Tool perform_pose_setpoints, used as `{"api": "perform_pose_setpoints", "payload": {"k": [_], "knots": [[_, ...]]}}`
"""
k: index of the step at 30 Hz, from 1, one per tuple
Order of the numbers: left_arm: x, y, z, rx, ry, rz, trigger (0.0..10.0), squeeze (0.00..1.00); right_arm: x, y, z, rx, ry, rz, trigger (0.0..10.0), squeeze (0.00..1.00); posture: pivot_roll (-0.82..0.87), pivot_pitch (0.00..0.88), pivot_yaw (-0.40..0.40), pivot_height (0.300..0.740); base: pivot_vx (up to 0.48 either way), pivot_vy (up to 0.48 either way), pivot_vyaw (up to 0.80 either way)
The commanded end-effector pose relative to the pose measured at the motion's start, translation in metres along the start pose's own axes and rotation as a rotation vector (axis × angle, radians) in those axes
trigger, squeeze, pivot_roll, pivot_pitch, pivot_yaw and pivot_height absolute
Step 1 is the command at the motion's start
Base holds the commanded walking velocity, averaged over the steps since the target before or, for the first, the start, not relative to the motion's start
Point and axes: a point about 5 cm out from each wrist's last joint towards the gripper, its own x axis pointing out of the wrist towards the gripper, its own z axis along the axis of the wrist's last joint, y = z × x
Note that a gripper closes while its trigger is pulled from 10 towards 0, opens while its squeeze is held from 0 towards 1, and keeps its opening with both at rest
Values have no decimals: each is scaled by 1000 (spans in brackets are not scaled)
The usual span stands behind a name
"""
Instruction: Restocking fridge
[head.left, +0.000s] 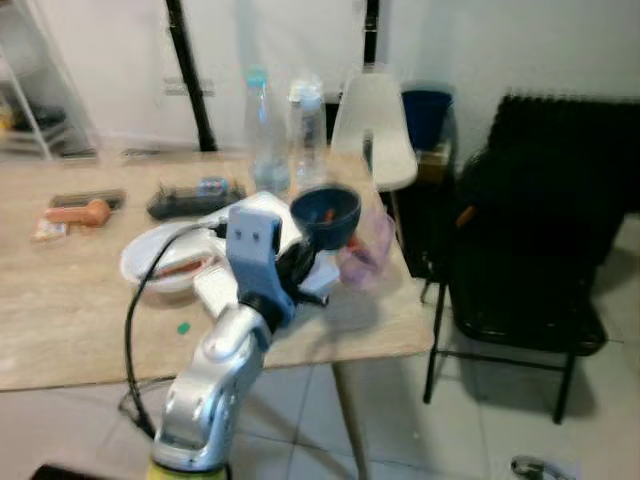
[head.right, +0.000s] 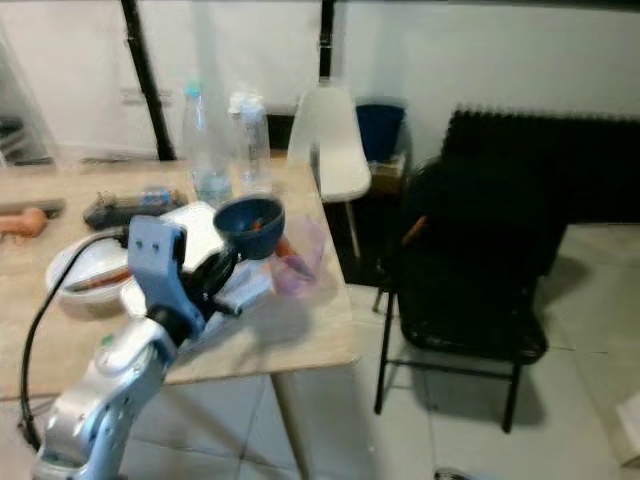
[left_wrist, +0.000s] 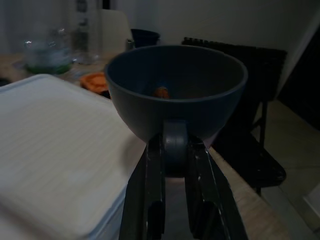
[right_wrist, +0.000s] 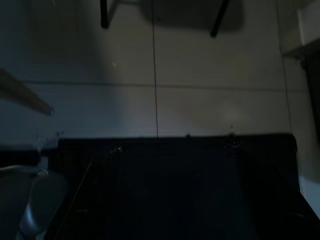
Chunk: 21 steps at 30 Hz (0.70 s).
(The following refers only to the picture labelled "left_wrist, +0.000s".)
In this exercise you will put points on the clear bottle green base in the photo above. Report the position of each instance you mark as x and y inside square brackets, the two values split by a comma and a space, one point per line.
[47, 57]

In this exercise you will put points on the clear plastic bottle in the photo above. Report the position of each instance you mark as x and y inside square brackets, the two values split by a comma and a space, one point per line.
[86, 37]

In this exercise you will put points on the orange food piece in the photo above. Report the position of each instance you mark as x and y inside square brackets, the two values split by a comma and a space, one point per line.
[162, 92]

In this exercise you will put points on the orange plastic lid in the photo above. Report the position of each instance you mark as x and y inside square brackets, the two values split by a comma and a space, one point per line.
[95, 81]

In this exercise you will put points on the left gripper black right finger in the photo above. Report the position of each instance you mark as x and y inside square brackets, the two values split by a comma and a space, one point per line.
[200, 175]

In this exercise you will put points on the black folding chair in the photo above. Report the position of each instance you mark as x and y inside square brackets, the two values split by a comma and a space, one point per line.
[262, 82]

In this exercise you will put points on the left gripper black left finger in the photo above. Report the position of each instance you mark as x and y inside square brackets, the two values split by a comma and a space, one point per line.
[140, 200]

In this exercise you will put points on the dark blue bucket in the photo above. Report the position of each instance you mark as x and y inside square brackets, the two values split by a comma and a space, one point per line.
[145, 37]

